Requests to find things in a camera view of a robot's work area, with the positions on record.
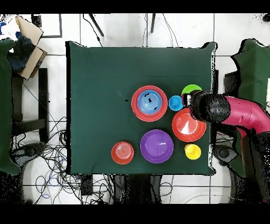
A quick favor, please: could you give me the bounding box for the black tripod leg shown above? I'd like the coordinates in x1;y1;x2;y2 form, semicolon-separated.
88;13;105;37
150;13;157;34

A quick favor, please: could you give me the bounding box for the dark green tablecloth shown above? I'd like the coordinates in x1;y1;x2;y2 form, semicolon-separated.
65;41;218;176

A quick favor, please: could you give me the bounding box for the black stool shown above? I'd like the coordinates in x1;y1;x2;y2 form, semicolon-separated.
11;68;50;144

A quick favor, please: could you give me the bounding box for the large orange bowl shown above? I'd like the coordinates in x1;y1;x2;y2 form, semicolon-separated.
131;85;169;123
171;108;207;143

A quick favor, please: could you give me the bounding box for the blue cup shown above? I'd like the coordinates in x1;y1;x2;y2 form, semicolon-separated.
168;95;184;111

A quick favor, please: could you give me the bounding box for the dark grey frame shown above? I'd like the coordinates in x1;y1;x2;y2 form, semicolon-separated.
31;13;63;39

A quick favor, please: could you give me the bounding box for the tangle of black cables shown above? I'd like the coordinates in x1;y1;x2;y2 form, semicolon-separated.
10;116;115;204

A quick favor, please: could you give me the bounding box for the cardboard box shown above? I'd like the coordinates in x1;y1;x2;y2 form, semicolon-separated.
8;15;48;81

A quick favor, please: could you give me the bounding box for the purple bowl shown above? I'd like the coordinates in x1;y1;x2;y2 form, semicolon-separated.
140;129;174;164

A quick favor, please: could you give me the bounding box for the green cloth covered table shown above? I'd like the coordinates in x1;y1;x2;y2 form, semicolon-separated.
0;39;22;176
229;39;270;178

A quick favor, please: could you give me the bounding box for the black box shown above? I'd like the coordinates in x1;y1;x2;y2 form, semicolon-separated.
81;174;94;197

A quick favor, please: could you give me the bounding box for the blue cloth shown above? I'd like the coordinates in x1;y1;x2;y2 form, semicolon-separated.
7;34;35;72

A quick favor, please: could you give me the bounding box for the grey pedestal foot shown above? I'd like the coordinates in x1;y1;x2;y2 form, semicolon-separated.
10;142;46;167
213;144;239;165

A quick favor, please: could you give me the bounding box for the black stand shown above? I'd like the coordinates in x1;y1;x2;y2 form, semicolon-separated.
223;70;241;97

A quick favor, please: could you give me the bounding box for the small orange bowl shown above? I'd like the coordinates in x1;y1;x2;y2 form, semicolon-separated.
111;141;134;165

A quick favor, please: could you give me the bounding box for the yellow cup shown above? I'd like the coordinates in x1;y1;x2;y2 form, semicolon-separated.
185;144;202;161

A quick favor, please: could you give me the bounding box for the small blue bowl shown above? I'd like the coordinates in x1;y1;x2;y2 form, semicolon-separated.
137;89;163;115

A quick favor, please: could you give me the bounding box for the green bowl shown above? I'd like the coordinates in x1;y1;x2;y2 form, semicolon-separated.
181;84;203;96

